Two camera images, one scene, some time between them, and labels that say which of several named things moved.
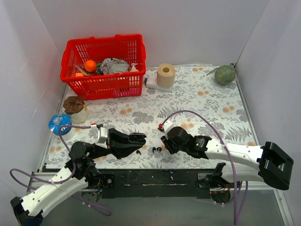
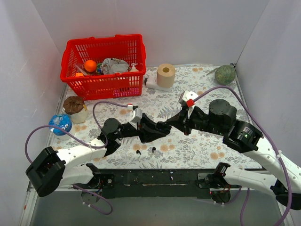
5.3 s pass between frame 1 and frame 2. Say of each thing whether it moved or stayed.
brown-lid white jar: stayed
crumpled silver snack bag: stayed
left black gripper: moved
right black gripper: moved
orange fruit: stayed
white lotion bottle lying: stayed
